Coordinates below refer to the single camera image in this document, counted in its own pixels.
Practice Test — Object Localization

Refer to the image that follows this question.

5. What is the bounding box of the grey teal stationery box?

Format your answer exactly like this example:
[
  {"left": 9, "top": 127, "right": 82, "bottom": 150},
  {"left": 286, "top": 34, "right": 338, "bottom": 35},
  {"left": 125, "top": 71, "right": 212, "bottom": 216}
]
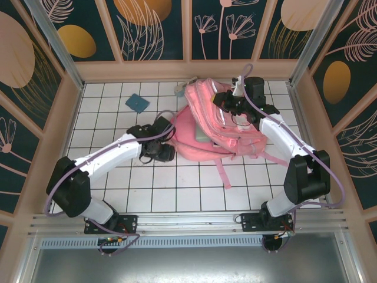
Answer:
[{"left": 175, "top": 75, "right": 199, "bottom": 97}]

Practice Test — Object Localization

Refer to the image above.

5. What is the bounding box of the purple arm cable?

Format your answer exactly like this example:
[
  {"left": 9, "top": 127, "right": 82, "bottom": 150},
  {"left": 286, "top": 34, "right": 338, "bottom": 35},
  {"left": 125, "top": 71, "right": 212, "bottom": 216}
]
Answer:
[
  {"left": 240, "top": 63, "right": 346, "bottom": 254},
  {"left": 44, "top": 109, "right": 178, "bottom": 257}
]

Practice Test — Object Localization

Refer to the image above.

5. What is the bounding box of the small teal notebook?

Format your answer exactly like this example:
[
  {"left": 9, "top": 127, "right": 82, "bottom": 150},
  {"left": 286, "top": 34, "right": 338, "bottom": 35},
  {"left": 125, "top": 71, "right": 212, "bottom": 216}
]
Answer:
[{"left": 125, "top": 93, "right": 150, "bottom": 114}]

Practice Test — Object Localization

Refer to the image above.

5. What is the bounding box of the mint green pencil case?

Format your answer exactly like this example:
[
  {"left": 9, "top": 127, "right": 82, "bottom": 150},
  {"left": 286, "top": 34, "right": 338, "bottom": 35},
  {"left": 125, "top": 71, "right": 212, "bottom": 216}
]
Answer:
[{"left": 194, "top": 125, "right": 213, "bottom": 143}]

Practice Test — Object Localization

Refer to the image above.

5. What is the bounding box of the pink student backpack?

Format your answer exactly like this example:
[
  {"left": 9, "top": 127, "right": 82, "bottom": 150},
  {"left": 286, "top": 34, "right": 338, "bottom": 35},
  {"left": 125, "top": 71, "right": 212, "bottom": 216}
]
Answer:
[{"left": 170, "top": 77, "right": 291, "bottom": 189}]

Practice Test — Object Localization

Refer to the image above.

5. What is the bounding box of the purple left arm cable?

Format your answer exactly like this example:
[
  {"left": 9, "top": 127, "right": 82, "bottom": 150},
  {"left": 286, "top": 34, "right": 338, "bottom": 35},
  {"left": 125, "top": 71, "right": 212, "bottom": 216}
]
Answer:
[{"left": 44, "top": 109, "right": 178, "bottom": 257}]

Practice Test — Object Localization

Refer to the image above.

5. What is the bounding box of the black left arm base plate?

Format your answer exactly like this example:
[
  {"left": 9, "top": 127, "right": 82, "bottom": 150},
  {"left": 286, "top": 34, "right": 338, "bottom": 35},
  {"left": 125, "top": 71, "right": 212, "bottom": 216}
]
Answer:
[{"left": 84, "top": 213, "right": 139, "bottom": 235}]

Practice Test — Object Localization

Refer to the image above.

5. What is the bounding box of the slotted grey cable tray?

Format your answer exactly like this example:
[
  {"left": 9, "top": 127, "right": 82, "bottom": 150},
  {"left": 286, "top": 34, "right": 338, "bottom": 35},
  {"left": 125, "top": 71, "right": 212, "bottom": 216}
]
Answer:
[{"left": 39, "top": 238, "right": 346, "bottom": 250}]

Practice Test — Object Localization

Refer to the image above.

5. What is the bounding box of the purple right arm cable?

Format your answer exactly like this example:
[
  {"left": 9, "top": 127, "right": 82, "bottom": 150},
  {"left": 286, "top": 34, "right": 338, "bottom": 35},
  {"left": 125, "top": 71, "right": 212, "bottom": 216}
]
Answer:
[{"left": 240, "top": 63, "right": 346, "bottom": 254}]

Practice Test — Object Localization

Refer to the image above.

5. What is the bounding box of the aluminium mounting rail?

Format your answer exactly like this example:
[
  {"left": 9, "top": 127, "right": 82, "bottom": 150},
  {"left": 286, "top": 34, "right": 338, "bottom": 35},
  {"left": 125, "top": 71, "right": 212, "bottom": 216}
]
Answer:
[{"left": 27, "top": 209, "right": 350, "bottom": 237}]

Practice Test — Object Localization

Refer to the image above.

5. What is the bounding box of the grey metal sheet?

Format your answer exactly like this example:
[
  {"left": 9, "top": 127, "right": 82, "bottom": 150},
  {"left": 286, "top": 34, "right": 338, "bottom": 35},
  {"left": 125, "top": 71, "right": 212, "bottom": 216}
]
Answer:
[{"left": 17, "top": 232, "right": 362, "bottom": 283}]

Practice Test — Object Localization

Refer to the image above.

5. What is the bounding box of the aluminium corner post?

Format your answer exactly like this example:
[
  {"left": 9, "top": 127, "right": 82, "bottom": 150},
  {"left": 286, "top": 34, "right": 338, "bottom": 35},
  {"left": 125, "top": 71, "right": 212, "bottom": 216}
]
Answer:
[
  {"left": 23, "top": 0, "right": 86, "bottom": 91},
  {"left": 290, "top": 0, "right": 354, "bottom": 86}
]

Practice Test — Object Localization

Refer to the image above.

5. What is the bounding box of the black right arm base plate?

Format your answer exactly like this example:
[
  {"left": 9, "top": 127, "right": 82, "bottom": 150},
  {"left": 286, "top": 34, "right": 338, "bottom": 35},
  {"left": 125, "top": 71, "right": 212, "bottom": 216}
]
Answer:
[{"left": 240, "top": 212, "right": 295, "bottom": 233}]

